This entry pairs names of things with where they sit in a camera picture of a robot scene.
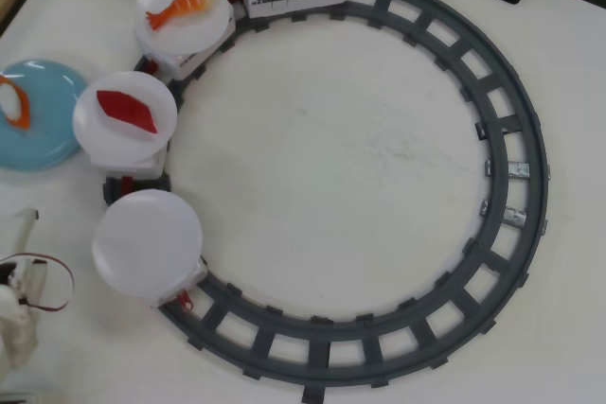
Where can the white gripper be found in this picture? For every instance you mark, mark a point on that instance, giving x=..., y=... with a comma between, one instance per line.
x=26, y=234

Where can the orange shrimp nigiri sushi toy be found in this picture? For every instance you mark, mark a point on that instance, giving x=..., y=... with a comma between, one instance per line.
x=189, y=2

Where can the white train wagon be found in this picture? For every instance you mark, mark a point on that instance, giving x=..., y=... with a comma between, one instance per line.
x=182, y=288
x=189, y=59
x=137, y=168

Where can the salmon nigiri sushi toy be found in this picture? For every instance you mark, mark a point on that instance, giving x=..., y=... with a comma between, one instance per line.
x=14, y=103

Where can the white round plate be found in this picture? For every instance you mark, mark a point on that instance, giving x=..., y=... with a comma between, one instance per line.
x=147, y=243
x=118, y=144
x=184, y=37

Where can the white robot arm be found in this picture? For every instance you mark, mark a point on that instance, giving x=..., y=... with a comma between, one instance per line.
x=19, y=338

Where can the blue round dish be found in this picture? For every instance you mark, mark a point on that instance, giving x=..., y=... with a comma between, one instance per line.
x=52, y=110

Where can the silver foil tape strip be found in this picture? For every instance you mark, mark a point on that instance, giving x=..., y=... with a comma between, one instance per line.
x=519, y=170
x=516, y=216

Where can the grey circular toy train track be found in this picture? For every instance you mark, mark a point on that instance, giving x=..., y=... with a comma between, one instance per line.
x=473, y=40

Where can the red tuna nigiri sushi toy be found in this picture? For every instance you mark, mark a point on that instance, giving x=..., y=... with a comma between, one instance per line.
x=128, y=110

